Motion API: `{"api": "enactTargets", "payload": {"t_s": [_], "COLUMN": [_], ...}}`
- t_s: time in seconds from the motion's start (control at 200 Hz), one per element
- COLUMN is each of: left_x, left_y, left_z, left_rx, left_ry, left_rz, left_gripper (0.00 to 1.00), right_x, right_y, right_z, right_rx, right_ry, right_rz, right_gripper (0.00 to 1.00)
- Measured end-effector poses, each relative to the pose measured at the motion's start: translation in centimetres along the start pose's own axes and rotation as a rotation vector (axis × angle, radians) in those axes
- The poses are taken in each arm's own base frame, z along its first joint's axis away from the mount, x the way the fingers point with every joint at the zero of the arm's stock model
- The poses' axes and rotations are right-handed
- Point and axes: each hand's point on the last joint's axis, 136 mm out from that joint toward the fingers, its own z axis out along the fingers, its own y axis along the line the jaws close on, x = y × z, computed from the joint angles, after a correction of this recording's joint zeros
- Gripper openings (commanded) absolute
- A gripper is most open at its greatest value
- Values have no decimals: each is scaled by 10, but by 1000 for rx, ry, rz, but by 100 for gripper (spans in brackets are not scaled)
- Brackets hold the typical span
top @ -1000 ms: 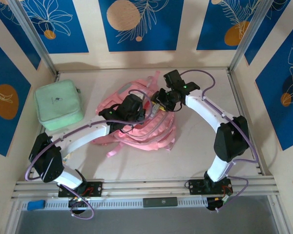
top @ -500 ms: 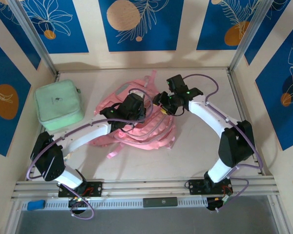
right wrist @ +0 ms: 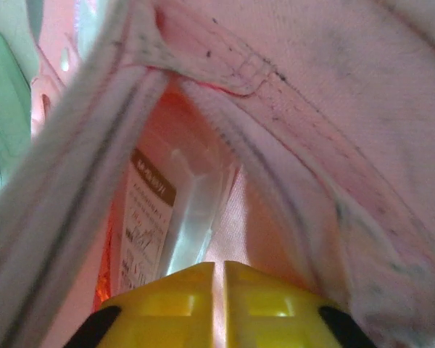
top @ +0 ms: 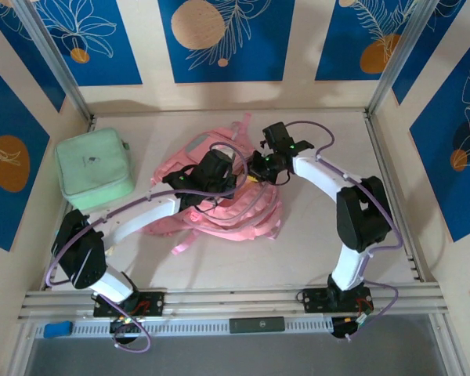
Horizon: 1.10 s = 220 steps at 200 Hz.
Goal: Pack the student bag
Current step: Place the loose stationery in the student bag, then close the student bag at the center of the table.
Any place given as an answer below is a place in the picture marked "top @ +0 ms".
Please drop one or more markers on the pink student backpack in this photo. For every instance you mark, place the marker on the pink student backpack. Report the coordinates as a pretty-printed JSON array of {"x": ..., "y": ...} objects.
[{"x": 235, "y": 219}]

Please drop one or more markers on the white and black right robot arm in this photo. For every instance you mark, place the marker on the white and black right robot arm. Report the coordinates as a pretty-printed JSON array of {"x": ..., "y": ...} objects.
[{"x": 321, "y": 176}]

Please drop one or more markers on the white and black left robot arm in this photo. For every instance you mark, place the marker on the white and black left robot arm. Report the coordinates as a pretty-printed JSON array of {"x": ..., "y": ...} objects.
[{"x": 149, "y": 213}]

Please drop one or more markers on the mint green square lunch bag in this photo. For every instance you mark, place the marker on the mint green square lunch bag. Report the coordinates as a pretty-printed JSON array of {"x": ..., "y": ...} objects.
[{"x": 90, "y": 164}]

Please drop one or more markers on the dark rectangular sensor bar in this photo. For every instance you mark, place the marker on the dark rectangular sensor bar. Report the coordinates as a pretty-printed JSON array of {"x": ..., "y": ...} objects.
[{"x": 256, "y": 325}]

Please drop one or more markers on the small blue block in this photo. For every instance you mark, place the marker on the small blue block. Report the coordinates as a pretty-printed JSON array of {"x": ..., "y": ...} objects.
[{"x": 56, "y": 330}]

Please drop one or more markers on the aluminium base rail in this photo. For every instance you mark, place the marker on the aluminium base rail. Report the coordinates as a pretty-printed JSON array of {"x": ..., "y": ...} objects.
[{"x": 239, "y": 303}]

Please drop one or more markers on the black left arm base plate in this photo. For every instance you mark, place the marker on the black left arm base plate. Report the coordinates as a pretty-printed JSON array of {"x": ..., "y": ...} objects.
[{"x": 152, "y": 303}]

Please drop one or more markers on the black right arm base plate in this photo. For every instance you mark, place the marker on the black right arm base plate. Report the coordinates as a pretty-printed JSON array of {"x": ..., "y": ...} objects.
[{"x": 313, "y": 299}]

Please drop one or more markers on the aluminium frame post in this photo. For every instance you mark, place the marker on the aluminium frame post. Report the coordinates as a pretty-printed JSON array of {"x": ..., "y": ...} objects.
[
  {"x": 56, "y": 58},
  {"x": 399, "y": 58}
]

